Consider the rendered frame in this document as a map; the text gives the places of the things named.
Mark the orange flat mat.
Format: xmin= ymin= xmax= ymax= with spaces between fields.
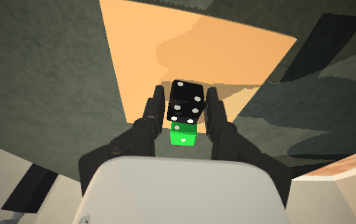
xmin=100 ymin=0 xmax=297 ymax=128

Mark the green die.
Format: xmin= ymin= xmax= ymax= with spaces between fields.
xmin=170 ymin=121 xmax=197 ymax=146

